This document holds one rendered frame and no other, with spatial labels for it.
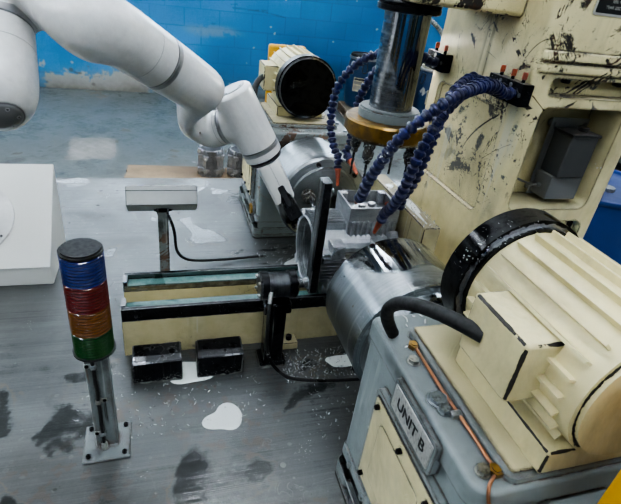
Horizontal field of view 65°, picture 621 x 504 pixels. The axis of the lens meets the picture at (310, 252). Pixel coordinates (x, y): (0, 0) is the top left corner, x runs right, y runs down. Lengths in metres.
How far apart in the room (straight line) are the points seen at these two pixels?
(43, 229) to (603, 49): 1.32
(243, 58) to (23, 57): 5.89
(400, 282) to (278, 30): 5.97
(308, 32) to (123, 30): 6.03
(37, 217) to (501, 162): 1.14
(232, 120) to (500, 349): 0.70
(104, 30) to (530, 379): 0.67
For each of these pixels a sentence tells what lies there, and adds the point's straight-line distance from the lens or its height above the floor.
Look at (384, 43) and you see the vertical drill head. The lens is 1.03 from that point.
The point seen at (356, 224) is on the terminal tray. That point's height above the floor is 1.11.
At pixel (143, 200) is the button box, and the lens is 1.26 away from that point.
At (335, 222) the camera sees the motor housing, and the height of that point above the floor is 1.10.
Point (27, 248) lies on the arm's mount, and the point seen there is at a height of 0.89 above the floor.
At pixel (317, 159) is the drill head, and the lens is 1.30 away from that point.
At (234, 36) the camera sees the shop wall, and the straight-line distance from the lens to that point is 6.59.
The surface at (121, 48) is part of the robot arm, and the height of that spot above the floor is 1.46.
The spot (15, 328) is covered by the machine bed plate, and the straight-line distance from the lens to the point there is 1.32.
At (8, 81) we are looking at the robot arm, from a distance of 0.79.
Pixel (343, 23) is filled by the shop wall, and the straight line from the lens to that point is 6.88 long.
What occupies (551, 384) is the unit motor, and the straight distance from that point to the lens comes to 0.54.
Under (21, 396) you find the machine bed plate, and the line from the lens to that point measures 1.15.
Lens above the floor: 1.60
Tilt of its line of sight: 30 degrees down
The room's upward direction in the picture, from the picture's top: 8 degrees clockwise
